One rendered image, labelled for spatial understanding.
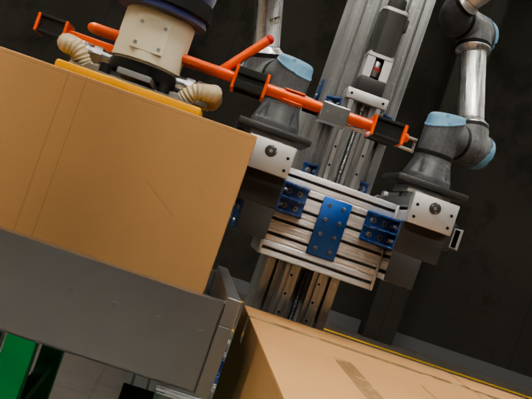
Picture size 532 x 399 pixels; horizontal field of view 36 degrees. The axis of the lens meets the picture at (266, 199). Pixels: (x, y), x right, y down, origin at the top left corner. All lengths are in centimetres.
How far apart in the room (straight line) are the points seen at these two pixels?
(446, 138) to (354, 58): 41
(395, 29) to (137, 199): 116
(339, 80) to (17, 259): 135
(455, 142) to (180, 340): 121
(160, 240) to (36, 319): 31
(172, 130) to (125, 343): 47
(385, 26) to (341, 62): 18
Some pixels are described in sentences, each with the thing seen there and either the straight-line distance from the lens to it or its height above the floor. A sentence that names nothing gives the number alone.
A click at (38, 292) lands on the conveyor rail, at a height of 50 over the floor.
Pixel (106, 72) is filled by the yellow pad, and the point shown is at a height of 98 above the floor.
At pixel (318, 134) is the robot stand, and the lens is 264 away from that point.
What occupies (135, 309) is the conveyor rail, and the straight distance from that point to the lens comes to 167.
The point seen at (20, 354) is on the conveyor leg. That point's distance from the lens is 172.
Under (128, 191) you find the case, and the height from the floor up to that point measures 74.
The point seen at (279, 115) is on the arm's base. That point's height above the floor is 108.
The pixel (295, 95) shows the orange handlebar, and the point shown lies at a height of 108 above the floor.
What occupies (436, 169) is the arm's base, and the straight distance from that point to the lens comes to 251.
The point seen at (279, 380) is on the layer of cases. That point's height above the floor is 54.
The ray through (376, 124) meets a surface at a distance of 199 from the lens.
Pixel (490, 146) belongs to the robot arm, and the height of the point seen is 123.
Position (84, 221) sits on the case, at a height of 65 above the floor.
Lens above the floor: 79
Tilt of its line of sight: 1 degrees up
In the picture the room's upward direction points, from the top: 19 degrees clockwise
